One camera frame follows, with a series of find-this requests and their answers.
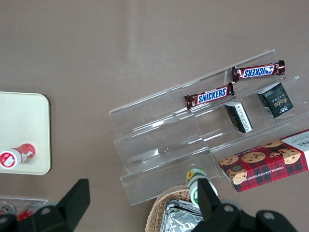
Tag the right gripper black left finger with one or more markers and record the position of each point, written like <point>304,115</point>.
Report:
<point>70,207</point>

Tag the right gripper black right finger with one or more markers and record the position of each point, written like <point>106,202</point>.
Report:
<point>210,203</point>

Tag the oval light wicker basket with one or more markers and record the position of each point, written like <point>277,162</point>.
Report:
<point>157,205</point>

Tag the beige plastic tray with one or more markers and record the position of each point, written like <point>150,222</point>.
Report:
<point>24,125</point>

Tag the green white yogurt bottle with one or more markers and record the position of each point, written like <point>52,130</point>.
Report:
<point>193,178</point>

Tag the aluminium foil container stack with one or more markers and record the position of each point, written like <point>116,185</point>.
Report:
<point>178,217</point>

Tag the clear acrylic bottle rack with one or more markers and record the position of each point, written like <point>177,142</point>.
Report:
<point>24,200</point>

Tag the red tartan cookie box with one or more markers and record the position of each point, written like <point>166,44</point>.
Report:
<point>263,166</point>

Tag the small red yogurt bottle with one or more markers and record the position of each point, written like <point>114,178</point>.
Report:
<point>23,154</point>

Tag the clear acrylic step stand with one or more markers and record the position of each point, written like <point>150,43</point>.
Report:
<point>157,145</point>
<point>265,128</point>

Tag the small black carton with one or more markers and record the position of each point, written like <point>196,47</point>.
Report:
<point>276,100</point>
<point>239,117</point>

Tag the Snickers chocolate bar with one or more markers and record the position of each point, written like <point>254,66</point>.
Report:
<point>210,96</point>
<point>258,71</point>

